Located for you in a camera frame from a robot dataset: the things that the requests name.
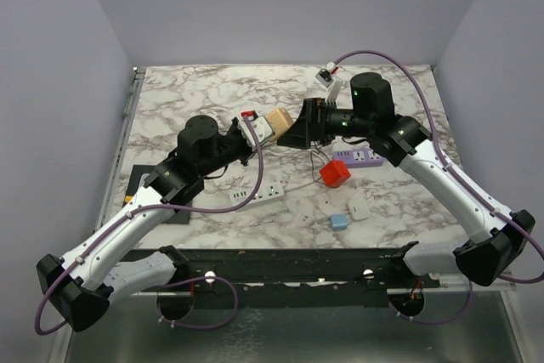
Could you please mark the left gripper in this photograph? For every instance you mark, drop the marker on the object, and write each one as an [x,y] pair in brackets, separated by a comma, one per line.
[235,128]

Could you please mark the blue cube plug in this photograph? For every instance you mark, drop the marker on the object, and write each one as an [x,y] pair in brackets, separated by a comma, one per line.
[339,222]

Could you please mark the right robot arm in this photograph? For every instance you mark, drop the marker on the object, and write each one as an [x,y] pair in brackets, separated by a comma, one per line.
[496,234]

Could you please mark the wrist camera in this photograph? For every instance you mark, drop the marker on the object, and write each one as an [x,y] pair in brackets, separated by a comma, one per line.
[261,127]
[327,76]

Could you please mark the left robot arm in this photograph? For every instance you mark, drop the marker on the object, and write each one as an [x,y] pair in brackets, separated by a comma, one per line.
[84,282]

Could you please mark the white power strip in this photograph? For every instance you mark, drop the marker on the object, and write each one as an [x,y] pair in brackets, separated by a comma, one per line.
[267,192]

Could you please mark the white plug adapter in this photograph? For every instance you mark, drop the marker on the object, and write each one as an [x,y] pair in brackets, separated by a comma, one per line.
[358,209]

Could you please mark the purple power strip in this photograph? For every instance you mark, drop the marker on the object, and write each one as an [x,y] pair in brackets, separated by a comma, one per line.
[358,158]

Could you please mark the red cube socket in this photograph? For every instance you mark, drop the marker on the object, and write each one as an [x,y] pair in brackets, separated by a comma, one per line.
[334,173]

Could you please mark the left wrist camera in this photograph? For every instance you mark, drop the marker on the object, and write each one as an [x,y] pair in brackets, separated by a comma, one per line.
[261,127]

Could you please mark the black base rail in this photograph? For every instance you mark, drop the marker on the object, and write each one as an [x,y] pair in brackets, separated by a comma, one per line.
[298,278]

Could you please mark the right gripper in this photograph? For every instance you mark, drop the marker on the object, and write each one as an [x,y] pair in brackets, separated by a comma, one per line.
[309,126]

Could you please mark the beige cube socket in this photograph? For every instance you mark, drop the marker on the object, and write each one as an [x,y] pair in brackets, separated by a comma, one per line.
[280,120]

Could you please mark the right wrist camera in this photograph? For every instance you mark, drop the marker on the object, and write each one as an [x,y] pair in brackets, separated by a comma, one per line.
[327,76]

